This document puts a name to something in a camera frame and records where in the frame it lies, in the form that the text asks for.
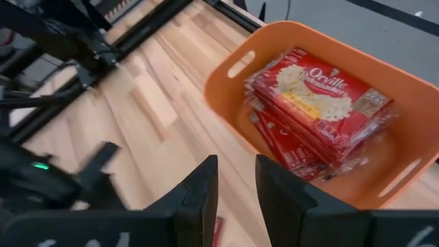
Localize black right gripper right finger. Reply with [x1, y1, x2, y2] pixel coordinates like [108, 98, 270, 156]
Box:
[254, 154, 374, 247]

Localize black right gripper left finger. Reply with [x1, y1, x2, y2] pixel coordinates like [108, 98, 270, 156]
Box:
[143, 154, 220, 247]

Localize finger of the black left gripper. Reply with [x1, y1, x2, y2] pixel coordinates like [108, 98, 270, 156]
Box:
[77, 141, 121, 188]

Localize red popcorn bag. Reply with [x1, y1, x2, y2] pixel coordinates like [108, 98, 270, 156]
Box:
[213, 215, 224, 247]
[247, 95, 330, 172]
[252, 113, 344, 183]
[244, 47, 401, 167]

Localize orange plastic basket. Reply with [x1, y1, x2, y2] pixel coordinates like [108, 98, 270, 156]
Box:
[204, 20, 439, 210]

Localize black table edge rail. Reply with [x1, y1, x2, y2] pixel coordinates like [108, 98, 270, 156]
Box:
[0, 0, 265, 145]

